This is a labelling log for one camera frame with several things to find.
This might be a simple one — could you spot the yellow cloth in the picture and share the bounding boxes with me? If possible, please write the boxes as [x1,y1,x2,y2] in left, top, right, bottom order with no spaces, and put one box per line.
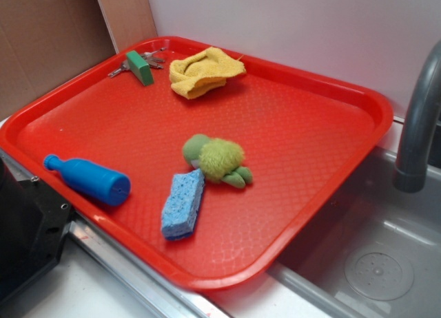
[169,47,247,100]

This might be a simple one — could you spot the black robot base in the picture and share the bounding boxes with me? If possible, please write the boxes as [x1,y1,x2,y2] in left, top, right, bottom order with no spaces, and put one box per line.
[1,162,73,304]

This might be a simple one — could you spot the green plush toy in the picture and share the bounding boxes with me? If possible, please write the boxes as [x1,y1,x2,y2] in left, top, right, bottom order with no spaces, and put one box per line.
[182,134,254,189]

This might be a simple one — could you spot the red plastic tray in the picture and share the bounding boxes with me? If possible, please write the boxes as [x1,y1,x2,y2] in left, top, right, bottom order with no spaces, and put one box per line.
[1,52,393,290]

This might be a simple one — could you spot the blue sponge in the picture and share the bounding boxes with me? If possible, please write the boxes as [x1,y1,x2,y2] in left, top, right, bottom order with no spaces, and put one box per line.
[161,169,205,241]

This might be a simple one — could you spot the silver keys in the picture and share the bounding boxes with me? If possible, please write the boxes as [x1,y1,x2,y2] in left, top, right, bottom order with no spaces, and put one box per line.
[107,47,167,78]

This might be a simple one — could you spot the blue plastic bottle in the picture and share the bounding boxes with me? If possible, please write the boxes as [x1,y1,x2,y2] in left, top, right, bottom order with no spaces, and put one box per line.
[43,154,132,206]

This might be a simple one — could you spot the grey sink basin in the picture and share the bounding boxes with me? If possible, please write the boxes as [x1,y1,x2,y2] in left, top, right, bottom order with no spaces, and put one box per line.
[269,148,440,317]

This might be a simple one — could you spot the grey faucet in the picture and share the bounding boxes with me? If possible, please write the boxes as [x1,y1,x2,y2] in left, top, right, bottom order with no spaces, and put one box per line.
[393,43,440,193]

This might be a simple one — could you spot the brown cardboard panel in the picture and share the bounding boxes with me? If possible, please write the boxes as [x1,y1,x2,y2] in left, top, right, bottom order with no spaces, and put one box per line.
[1,0,115,119]

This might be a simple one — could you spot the green block keychain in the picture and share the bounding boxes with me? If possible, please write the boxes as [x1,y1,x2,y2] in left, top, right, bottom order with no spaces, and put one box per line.
[126,50,154,86]

